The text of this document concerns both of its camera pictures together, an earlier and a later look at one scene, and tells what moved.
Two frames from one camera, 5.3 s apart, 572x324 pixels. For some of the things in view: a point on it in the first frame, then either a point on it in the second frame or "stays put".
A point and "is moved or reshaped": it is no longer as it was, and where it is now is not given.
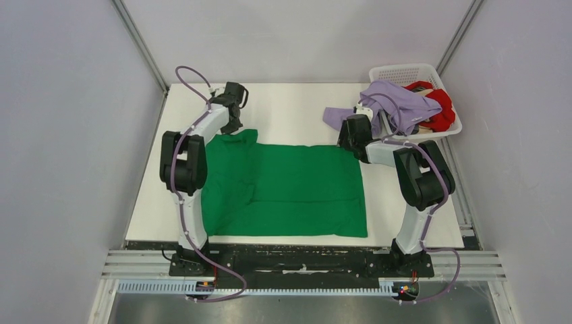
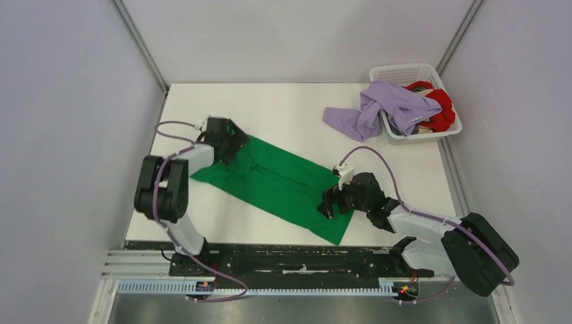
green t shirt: x=251 y=188 is moved or reshaped
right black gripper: x=343 y=140 → x=330 y=196
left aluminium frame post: x=139 y=42 stays put
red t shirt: x=444 y=119 stays put
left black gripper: x=229 y=129 → x=241 y=140
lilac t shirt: x=405 y=105 stays put
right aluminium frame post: x=459 y=35 stays put
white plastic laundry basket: x=406 y=75 stays put
